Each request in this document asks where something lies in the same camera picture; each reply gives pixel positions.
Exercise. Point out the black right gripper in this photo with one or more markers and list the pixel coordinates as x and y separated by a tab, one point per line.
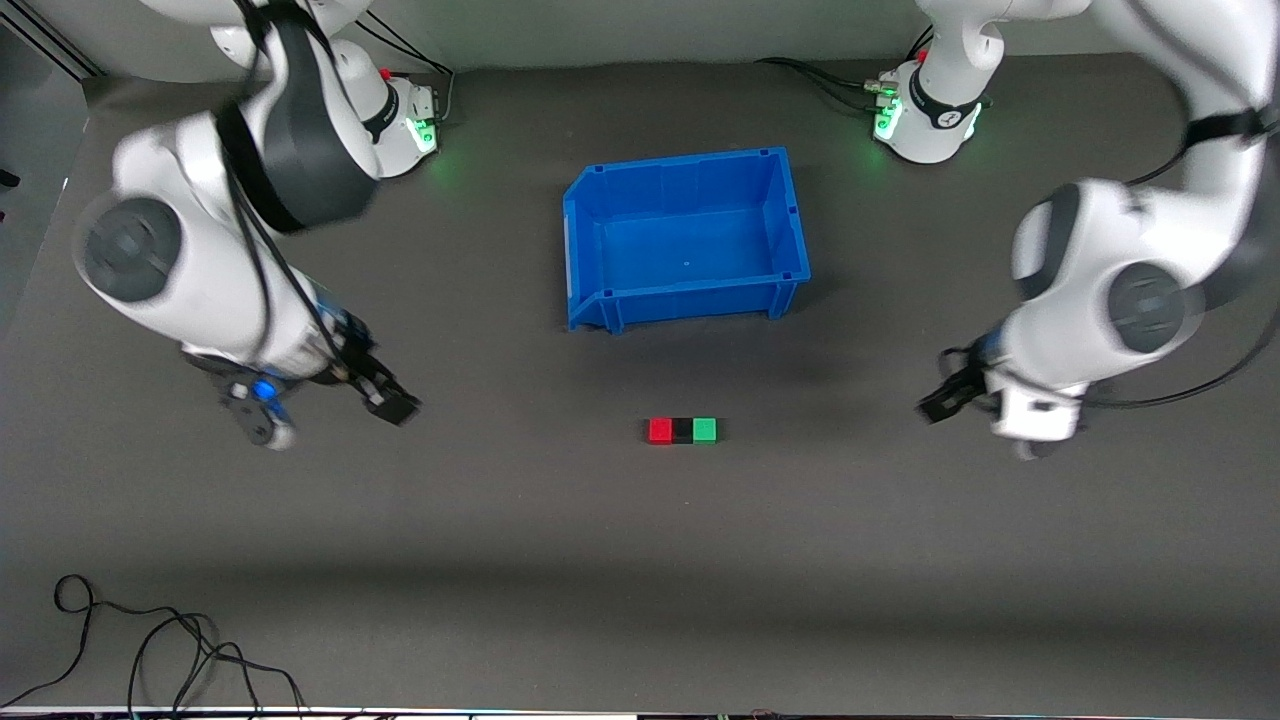
352	367

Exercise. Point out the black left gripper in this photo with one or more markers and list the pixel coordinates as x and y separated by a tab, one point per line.
962	384

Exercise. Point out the green cube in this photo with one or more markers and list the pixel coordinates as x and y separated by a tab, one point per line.
705	430

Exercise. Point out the red cube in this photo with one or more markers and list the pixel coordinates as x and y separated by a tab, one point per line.
660	431

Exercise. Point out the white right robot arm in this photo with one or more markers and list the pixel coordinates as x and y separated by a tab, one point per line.
190	270

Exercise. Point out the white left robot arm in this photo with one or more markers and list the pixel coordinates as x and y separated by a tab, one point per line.
1110	290

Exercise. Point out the black cube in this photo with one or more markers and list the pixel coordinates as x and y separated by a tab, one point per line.
683	431

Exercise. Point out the dark grey table mat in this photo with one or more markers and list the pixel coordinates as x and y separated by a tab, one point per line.
640	560

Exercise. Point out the blue plastic storage bin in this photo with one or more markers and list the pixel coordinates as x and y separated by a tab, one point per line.
690	250

